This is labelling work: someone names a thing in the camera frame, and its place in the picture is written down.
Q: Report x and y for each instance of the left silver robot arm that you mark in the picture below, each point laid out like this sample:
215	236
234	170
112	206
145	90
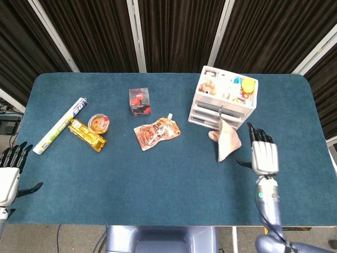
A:
3	220

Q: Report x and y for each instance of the white partition post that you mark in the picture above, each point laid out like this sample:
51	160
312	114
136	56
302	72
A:
221	34
137	37
54	35
316	51
11	100

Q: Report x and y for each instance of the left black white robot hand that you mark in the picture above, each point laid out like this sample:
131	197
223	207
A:
8	183

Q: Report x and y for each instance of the small red yellow toy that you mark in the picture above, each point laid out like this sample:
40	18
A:
239	100

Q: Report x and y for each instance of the white cling film roll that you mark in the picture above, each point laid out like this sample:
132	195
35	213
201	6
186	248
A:
60	125

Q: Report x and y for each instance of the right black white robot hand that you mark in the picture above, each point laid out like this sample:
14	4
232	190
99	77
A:
264	158

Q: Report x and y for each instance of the small blue toy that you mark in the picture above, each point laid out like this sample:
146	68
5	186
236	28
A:
238	79

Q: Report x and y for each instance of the orange jelly cup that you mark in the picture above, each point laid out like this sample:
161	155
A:
98	124

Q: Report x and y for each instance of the dark pleated curtain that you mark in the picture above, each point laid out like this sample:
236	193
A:
268	34
325	92
92	34
179	34
26	47

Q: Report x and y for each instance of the wooden bead figure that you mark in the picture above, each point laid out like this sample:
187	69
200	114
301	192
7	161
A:
208	87

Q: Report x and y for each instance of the orange spouted drink pouch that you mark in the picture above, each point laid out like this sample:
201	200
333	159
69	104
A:
155	133

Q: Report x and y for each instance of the gold foil snack package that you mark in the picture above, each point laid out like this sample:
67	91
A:
87	135

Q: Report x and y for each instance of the white plastic drawer organizer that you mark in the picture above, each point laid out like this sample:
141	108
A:
210	102

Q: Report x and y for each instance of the blue felt table cover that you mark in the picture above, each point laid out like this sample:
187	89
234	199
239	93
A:
158	184

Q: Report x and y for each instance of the clear box red toy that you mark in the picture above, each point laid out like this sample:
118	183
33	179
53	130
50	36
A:
139	101

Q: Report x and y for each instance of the black floor device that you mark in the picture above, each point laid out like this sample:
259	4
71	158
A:
9	125

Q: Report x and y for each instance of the yellow ball toy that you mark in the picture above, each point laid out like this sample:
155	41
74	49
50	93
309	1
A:
248	85

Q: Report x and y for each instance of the blue grey robot torso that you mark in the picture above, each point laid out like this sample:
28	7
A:
163	237

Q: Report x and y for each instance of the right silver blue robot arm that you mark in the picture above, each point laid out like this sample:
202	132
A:
268	208

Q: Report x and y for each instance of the white pink cloth rag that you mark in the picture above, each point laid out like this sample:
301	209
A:
227	142

